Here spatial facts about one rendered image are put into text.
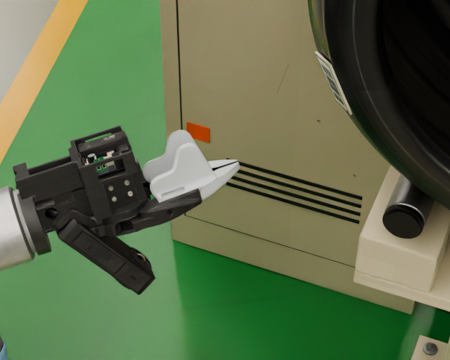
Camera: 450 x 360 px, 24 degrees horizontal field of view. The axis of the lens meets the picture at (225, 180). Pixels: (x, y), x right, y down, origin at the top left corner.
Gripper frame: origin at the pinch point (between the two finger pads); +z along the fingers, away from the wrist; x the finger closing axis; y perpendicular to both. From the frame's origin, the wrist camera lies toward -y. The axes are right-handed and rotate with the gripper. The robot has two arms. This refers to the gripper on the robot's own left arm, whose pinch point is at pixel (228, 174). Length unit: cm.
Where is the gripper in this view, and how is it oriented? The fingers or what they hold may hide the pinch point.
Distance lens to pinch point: 103.3
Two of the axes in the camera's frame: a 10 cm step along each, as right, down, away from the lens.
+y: -2.3, -8.6, -4.5
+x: -2.5, -3.9, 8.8
